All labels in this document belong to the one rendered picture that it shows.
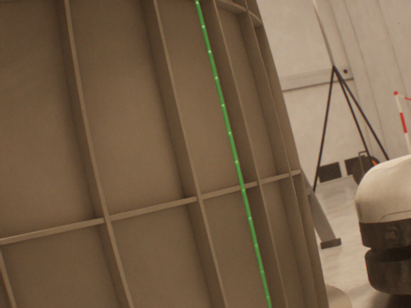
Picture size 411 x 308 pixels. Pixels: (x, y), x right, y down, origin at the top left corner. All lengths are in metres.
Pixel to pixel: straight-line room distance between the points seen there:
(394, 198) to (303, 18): 8.74
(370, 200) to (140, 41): 0.65
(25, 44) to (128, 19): 0.22
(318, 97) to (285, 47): 0.88
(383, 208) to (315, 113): 8.36
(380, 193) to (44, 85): 0.79
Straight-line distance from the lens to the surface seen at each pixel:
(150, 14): 1.17
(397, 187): 1.42
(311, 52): 9.95
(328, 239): 3.16
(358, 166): 6.56
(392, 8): 8.25
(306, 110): 9.74
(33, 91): 1.00
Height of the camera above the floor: 0.41
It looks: 3 degrees up
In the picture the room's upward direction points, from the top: 13 degrees counter-clockwise
